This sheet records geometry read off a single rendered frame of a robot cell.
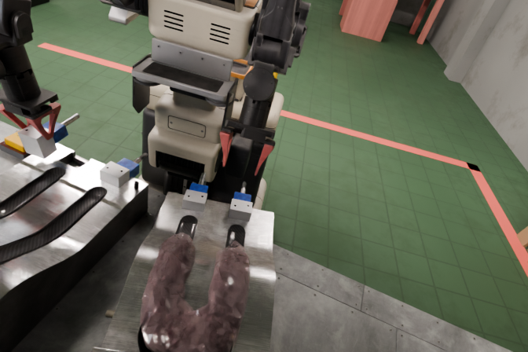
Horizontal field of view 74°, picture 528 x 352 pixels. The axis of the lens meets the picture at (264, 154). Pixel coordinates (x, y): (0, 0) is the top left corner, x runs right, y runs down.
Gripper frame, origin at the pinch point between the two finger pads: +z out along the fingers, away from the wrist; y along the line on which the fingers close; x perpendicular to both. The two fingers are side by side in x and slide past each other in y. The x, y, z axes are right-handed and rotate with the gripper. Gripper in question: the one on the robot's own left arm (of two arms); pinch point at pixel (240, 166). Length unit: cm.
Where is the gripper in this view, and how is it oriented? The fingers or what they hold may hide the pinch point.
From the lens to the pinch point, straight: 73.8
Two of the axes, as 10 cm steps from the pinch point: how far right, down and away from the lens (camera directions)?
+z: -2.6, 9.5, 1.5
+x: 0.4, -1.5, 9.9
